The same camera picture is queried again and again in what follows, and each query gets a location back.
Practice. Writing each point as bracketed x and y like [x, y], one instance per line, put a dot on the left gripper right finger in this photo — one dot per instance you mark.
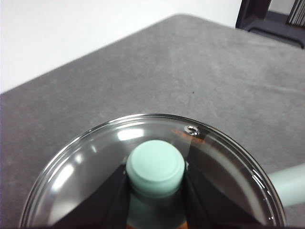
[209, 207]

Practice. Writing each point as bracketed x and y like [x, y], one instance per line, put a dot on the glass lid with green knob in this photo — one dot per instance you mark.
[155, 167]

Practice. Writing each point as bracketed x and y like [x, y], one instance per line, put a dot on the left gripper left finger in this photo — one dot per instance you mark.
[100, 207]

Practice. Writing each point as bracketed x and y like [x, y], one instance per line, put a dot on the black metal frame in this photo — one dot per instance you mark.
[250, 16]

